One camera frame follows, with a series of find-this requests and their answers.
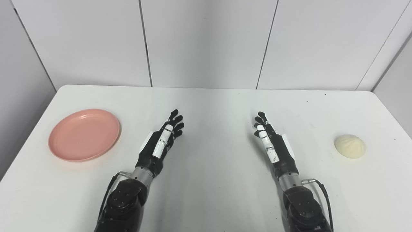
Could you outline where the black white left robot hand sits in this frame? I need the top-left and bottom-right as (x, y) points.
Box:
(135, 109), (185, 178)

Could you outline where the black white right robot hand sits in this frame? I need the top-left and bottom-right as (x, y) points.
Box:
(253, 111), (299, 181)

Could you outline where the cream steamed bun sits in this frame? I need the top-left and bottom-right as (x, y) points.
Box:
(334, 134), (366, 159)

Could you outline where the pink round plate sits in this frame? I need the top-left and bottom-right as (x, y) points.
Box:
(48, 109), (121, 162)

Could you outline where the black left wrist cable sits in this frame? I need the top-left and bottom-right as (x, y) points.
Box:
(97, 171), (132, 226)

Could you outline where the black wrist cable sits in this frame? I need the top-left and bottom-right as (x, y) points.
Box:
(301, 178), (334, 232)
(97, 171), (132, 226)

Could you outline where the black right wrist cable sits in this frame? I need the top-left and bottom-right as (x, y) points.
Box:
(301, 178), (334, 232)

